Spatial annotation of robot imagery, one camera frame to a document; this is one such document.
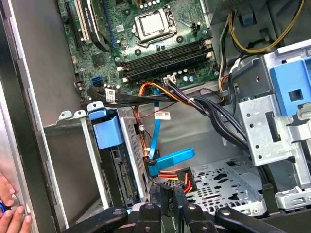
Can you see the silver CPU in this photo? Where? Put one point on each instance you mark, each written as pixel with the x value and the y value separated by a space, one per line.
pixel 151 24

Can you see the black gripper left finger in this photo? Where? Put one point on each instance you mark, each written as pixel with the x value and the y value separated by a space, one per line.
pixel 148 218

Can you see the black graphics card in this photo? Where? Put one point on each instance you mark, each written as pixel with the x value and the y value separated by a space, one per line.
pixel 94 24

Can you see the metal disk bay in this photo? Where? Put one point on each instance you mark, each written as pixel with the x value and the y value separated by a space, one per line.
pixel 93 155

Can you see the metal drive cage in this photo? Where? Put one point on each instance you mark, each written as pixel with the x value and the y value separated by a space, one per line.
pixel 257 136

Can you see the green motherboard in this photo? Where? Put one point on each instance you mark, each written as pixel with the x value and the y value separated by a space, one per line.
pixel 150 48

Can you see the person's hand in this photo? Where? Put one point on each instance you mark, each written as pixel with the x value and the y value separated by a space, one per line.
pixel 14 223

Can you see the black PC case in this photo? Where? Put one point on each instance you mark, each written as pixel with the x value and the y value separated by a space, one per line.
pixel 48 72

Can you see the hard disk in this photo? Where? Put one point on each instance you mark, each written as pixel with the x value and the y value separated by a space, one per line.
pixel 107 133

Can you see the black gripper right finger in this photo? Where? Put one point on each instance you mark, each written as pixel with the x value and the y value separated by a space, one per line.
pixel 192 218

